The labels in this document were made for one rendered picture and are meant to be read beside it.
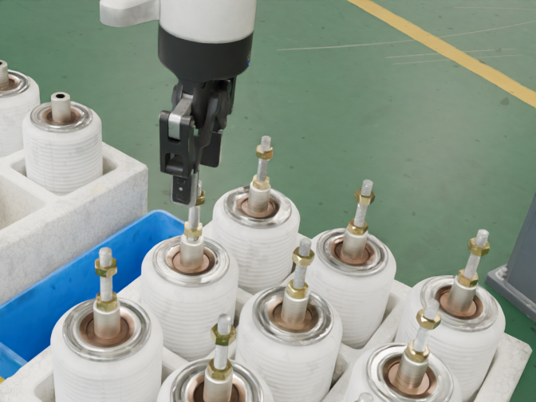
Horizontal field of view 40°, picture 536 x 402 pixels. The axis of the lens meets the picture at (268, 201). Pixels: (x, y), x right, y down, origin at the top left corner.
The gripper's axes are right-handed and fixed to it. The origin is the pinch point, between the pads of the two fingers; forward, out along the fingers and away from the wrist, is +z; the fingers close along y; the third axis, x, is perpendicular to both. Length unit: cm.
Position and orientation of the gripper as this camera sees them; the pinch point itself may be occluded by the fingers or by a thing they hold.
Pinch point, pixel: (197, 171)
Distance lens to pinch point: 67.0
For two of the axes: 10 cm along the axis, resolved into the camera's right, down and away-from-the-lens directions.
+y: 2.5, -5.4, 8.0
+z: -1.1, 8.1, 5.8
